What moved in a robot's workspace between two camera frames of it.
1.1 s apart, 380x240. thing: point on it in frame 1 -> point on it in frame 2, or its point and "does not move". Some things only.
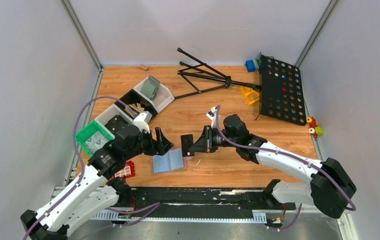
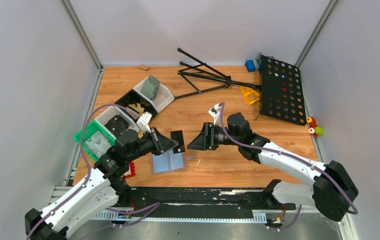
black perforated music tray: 281,93 does not move
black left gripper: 155,144 does not move
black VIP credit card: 187,141 -> 178,135
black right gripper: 206,139 does not move
